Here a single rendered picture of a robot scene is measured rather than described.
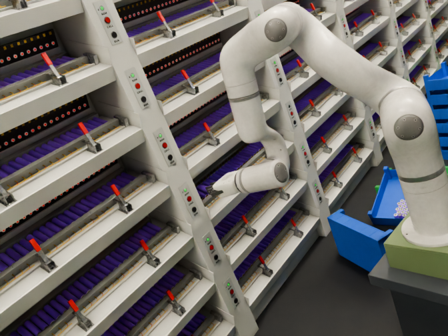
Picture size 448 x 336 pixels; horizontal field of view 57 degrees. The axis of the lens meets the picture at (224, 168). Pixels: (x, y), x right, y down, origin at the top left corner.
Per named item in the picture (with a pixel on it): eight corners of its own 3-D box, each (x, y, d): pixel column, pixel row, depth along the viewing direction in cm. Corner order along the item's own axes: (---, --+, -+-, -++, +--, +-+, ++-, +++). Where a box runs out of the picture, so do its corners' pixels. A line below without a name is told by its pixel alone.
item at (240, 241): (307, 189, 194) (308, 164, 186) (231, 274, 155) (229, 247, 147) (269, 176, 204) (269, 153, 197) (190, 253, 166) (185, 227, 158)
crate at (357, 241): (390, 284, 159) (405, 273, 161) (377, 241, 152) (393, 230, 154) (339, 255, 186) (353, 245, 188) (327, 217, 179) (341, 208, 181)
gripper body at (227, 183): (249, 163, 137) (226, 169, 145) (231, 179, 130) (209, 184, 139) (259, 182, 139) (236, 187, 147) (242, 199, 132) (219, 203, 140)
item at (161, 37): (248, 18, 167) (247, -19, 159) (139, 69, 128) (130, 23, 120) (209, 14, 178) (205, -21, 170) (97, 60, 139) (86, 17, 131)
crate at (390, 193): (417, 227, 183) (412, 216, 178) (373, 224, 197) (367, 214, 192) (431, 176, 198) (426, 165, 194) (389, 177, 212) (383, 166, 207)
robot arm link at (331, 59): (407, 149, 108) (402, 127, 121) (443, 114, 101) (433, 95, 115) (250, 35, 106) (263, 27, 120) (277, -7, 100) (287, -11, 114)
